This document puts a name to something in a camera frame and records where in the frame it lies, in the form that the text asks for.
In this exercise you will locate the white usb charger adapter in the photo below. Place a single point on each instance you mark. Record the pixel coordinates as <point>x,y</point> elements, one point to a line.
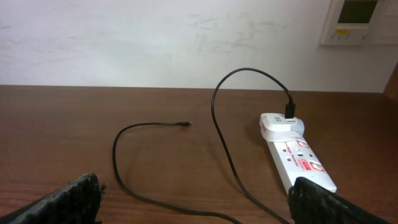
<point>276,128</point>

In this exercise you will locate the white wall control panel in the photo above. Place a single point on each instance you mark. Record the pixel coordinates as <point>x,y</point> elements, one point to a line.
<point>360,22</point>

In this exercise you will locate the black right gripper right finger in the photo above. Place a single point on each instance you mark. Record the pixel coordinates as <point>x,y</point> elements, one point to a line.
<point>310,203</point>

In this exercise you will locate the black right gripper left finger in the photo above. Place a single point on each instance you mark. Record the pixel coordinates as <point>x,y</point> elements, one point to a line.
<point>78,202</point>

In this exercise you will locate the white power strip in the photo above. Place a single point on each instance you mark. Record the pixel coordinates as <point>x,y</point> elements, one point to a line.
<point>295,159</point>

